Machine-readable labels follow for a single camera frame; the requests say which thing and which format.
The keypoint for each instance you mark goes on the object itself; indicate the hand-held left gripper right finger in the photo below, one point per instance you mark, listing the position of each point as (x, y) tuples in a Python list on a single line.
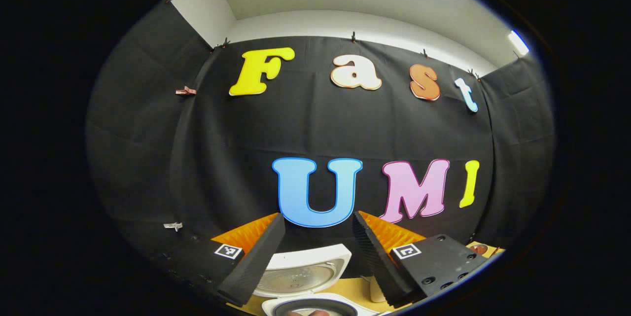
[(374, 262)]

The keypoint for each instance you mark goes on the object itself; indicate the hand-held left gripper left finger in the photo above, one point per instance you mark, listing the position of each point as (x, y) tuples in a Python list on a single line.
[(256, 266)]

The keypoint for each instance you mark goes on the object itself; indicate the white rice cooker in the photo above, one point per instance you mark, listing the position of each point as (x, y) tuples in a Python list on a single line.
[(305, 259)]

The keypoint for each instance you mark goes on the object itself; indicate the white toaster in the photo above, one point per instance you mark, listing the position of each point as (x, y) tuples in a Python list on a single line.
[(375, 291)]

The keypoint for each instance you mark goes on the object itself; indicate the silver cloth clip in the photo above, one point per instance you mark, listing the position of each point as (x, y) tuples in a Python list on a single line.
[(173, 226)]

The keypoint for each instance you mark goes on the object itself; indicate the red meat slice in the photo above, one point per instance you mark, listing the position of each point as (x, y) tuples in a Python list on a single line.
[(478, 248)]

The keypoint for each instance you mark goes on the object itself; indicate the round white plate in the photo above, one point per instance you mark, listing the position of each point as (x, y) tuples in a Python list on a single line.
[(486, 253)]

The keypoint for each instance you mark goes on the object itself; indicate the copper cloth clip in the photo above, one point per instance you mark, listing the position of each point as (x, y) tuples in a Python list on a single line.
[(186, 91)]

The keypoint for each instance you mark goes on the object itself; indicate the small ceiling light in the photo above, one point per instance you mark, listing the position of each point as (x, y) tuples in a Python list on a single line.
[(518, 42)]

